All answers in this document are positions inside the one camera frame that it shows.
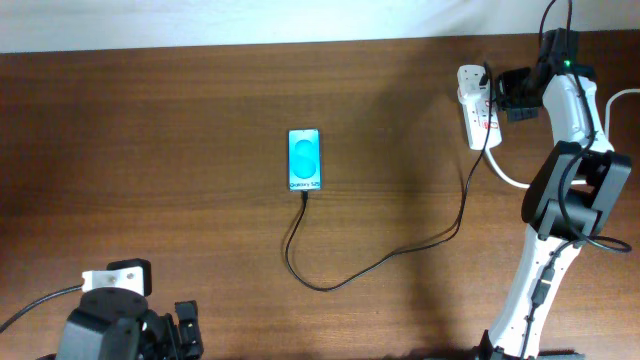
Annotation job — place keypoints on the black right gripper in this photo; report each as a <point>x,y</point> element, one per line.
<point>503,82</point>

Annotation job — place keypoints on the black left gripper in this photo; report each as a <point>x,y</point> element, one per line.
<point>170,346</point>

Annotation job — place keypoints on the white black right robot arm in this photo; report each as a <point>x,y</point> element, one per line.
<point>565,206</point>

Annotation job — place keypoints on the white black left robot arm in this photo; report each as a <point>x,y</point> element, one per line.
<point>116,324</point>

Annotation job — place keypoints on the white charger plug adapter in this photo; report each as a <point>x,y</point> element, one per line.
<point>472,90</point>

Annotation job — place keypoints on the white power strip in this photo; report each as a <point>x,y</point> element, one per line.
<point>481,121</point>

